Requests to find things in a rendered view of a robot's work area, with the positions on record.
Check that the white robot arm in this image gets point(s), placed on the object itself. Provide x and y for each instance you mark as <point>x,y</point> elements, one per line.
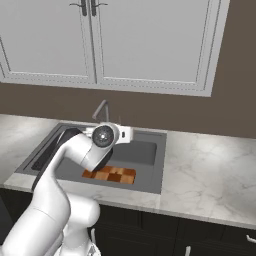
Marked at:
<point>50,200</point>

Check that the grey kitchen sink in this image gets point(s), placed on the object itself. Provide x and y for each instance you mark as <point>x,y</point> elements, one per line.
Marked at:
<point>146,156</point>

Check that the grey sink faucet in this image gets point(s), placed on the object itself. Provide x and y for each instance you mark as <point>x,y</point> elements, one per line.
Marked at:
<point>100,110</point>

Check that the dark base cupboard door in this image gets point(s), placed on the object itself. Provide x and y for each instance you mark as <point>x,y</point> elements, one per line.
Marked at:
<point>136,245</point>

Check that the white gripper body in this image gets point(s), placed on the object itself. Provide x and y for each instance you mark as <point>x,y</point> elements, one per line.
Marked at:
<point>127,135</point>

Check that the checkered wooden cutting board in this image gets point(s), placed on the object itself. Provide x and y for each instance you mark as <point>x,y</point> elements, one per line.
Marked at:
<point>123,175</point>

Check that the dark base cupboard drawer front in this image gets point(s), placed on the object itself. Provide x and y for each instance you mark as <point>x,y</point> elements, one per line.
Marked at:
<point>203,231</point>
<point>133,221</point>
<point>241,237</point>

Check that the white wall cupboard door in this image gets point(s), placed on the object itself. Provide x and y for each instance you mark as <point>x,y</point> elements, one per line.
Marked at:
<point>150,40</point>
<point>46,36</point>

